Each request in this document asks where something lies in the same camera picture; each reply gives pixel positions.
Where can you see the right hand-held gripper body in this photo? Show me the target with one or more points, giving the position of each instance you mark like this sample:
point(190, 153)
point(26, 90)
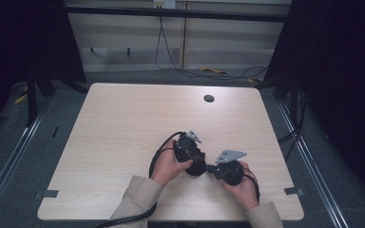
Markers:
point(231, 172)

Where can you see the person's left hand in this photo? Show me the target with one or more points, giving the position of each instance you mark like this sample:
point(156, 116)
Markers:
point(166, 166)

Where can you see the person's right hand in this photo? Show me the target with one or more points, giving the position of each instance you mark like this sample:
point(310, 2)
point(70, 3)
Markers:
point(245, 191)

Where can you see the black horizontal bar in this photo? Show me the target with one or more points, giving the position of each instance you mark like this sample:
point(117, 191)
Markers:
point(171, 13)

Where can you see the black metal stand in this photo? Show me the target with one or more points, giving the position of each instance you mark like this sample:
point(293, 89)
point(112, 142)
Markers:
point(293, 91)
point(31, 95)

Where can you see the black curtain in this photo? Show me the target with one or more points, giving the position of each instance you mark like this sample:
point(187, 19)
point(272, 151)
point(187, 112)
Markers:
point(22, 41)
point(339, 79)

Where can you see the grey tape strip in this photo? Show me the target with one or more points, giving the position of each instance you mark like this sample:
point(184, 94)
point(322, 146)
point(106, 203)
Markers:
point(50, 193)
point(294, 191)

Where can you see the white wall socket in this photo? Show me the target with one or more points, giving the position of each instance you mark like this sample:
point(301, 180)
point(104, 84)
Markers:
point(164, 3)

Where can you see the yellow floor tape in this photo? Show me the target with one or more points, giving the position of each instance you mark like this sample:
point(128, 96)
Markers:
point(20, 98)

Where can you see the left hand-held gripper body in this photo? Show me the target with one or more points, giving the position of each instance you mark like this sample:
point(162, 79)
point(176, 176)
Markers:
point(185, 147)

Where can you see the metal floor rail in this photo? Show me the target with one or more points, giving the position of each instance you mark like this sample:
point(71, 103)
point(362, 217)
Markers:
point(310, 161)
point(9, 161)

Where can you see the yellow floor item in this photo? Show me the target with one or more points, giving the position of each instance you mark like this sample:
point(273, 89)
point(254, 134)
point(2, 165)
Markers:
point(214, 70)

